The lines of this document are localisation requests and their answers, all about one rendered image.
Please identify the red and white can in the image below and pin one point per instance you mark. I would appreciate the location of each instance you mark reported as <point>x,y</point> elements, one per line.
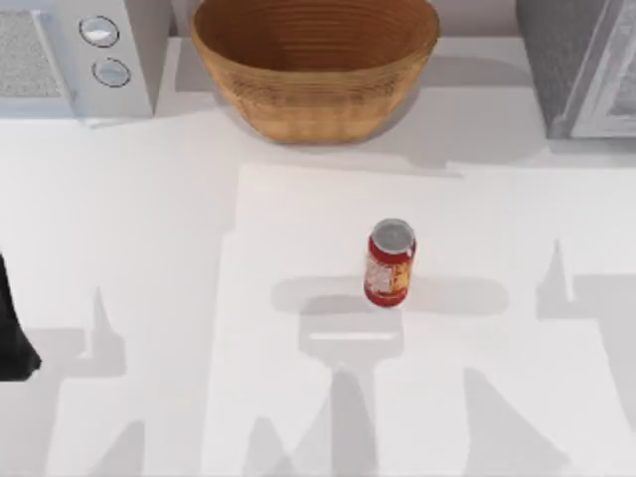
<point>390,270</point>

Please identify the brown woven basket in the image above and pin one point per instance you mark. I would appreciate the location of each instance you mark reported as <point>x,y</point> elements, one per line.
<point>318,84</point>

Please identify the pale microwave oven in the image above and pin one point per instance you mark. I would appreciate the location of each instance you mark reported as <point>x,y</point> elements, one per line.
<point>131,59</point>

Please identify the round silver microwave knob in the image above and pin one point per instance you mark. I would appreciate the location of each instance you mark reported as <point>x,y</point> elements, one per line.
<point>99,31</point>
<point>111,72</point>

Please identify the grey cabinet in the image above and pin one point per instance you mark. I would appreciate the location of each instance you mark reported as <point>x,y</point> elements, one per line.
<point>561,64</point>

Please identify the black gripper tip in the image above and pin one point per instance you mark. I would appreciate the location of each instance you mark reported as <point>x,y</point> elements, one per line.
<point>12,343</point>

